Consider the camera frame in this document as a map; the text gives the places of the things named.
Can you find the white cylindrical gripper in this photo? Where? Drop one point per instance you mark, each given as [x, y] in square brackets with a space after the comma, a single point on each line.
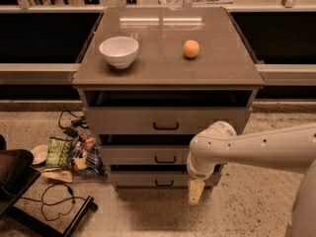
[197, 173]

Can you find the grey drawer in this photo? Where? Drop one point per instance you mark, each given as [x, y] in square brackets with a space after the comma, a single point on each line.
[144, 149]
[149, 176]
[164, 111]

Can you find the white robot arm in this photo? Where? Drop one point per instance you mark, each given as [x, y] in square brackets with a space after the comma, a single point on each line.
[291, 149]

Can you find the grey bottom drawer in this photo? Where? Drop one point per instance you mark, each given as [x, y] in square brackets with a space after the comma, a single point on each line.
[149, 176]

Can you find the grey drawer cabinet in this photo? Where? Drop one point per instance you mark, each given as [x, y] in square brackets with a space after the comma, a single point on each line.
[224, 61]

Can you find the grey top drawer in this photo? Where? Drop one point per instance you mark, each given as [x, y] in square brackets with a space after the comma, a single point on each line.
[164, 111]

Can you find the yellow snack bag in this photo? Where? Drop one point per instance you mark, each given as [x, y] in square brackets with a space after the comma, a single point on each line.
[61, 175]

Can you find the orange fruit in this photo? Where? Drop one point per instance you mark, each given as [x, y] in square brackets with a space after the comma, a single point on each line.
[191, 48]

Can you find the green chip bag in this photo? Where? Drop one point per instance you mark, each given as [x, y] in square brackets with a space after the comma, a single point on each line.
[58, 154]

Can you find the white ceramic bowl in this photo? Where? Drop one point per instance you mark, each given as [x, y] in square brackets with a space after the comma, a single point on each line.
[119, 52]

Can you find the white paper plate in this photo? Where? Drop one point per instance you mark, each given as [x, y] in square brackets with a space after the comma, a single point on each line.
[40, 153]

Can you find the black chair base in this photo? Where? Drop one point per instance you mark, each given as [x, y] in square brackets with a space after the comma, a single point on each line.
[16, 176]

